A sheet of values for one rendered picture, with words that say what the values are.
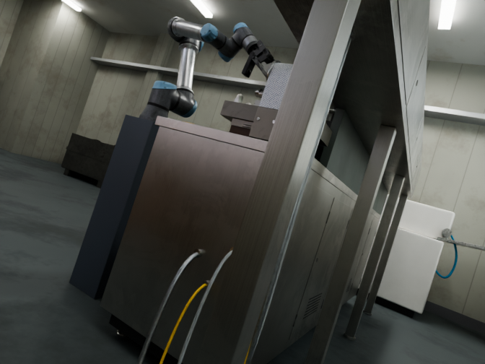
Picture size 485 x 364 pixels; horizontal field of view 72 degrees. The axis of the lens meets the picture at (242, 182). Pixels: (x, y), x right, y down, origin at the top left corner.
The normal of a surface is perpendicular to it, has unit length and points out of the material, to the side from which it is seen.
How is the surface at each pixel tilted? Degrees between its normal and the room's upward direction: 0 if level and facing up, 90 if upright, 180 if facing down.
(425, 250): 90
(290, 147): 90
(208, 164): 90
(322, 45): 90
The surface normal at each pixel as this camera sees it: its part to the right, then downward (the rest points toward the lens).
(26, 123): 0.84, 0.26
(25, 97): -0.44, -0.16
